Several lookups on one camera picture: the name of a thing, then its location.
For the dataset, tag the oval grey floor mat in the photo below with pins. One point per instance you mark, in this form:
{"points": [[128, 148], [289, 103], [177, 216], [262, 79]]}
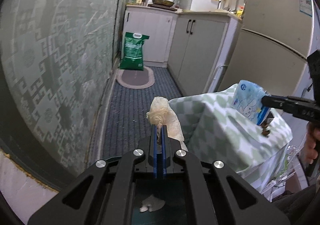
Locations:
{"points": [[136, 79]]}

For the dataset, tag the green rice bag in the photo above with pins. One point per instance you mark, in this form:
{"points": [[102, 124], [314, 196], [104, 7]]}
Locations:
{"points": [[133, 51]]}

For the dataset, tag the frying pan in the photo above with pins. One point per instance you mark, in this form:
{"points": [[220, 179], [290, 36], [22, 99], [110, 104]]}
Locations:
{"points": [[165, 3]]}

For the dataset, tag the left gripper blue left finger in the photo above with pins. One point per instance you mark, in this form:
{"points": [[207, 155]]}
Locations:
{"points": [[154, 150]]}

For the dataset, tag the dark blue trash bin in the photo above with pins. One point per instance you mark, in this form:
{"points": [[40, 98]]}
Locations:
{"points": [[168, 208]]}

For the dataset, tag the white kitchen cabinet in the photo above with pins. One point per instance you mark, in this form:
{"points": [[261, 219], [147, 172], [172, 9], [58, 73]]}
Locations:
{"points": [[195, 47]]}

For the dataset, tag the clear plastic container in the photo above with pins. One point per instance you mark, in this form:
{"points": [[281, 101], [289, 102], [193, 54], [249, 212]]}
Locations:
{"points": [[287, 167]]}

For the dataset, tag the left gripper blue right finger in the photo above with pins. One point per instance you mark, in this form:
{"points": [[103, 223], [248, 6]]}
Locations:
{"points": [[164, 158]]}

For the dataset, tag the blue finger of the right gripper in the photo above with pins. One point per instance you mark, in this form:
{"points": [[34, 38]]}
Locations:
{"points": [[277, 102]]}

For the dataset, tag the person's right hand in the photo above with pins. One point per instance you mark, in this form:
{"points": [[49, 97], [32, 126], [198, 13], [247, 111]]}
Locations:
{"points": [[312, 136]]}

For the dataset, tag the silver refrigerator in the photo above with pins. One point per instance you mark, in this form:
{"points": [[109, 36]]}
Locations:
{"points": [[273, 43]]}

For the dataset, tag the patterned glass sliding door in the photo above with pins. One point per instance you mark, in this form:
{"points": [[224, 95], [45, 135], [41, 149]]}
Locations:
{"points": [[56, 61]]}

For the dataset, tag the blue white tissue pack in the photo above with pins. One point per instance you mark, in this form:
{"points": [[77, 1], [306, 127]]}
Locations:
{"points": [[247, 100]]}

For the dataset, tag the green white checkered tablecloth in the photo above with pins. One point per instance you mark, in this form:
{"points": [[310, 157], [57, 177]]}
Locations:
{"points": [[213, 130]]}

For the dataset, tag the striped blue floor rug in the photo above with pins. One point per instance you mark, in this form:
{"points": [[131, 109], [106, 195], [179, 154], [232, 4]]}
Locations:
{"points": [[121, 119]]}

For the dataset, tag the brown walnut shell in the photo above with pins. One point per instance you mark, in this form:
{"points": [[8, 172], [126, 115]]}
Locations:
{"points": [[265, 127]]}

